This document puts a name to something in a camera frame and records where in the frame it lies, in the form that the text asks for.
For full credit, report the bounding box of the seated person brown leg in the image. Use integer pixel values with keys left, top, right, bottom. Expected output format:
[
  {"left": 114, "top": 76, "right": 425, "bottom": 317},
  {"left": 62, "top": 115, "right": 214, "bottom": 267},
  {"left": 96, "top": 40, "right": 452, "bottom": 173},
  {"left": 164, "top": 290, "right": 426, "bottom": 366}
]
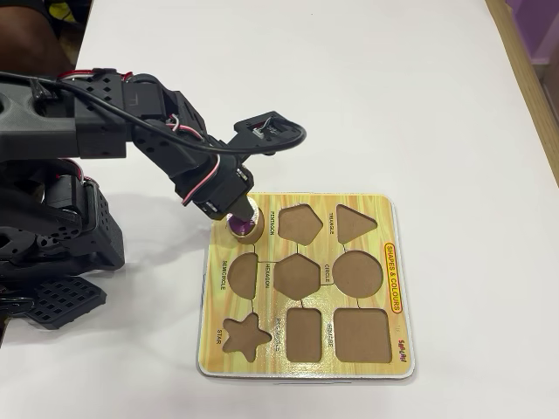
[{"left": 0, "top": 0, "right": 66, "bottom": 82}]

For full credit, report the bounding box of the yellow black garment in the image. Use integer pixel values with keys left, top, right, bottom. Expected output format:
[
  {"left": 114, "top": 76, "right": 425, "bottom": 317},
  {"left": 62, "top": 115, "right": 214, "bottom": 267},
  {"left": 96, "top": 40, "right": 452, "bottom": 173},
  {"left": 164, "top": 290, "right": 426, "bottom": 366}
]
[{"left": 45, "top": 0, "right": 93, "bottom": 23}]

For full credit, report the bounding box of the black camera cable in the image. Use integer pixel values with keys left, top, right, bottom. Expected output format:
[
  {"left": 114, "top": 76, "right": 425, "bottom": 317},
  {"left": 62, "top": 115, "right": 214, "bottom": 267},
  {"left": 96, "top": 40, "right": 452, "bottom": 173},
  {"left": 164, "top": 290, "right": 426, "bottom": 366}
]
[{"left": 0, "top": 69, "right": 308, "bottom": 155}]

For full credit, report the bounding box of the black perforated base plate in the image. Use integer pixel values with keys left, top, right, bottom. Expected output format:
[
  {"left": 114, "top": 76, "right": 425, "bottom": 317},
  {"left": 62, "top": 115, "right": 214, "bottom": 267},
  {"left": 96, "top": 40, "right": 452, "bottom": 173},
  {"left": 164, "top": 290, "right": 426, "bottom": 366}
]
[{"left": 24, "top": 275, "right": 108, "bottom": 332}]

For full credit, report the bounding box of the purple oval piece yellow pin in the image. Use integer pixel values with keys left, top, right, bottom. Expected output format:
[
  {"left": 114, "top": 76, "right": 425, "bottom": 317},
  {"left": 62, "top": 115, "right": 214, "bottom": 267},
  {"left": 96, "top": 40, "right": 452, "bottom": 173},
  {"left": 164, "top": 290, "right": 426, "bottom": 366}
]
[{"left": 224, "top": 204, "right": 266, "bottom": 242}]

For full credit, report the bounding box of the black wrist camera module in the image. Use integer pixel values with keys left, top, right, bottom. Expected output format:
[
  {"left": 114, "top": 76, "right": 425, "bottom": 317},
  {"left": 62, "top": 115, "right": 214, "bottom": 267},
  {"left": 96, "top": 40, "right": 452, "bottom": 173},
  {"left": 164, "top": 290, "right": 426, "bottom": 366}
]
[{"left": 224, "top": 111, "right": 294, "bottom": 156}]

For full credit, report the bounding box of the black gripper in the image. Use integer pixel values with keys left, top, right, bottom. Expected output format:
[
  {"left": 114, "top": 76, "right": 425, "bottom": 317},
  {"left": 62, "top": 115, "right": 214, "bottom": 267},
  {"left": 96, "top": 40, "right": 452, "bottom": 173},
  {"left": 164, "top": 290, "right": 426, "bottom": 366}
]
[{"left": 174, "top": 156, "right": 258, "bottom": 223}]

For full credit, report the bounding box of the wooden shape puzzle board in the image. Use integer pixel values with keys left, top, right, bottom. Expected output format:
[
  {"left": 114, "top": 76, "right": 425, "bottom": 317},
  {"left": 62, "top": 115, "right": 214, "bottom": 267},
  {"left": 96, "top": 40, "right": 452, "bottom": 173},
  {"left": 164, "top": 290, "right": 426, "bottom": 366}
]
[{"left": 195, "top": 190, "right": 417, "bottom": 380}]

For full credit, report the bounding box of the red white servo wire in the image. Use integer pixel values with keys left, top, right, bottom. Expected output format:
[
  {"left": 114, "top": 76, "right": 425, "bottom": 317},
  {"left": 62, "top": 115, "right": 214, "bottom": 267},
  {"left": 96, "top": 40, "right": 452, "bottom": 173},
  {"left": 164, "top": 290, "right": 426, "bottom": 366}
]
[{"left": 168, "top": 113, "right": 222, "bottom": 207}]

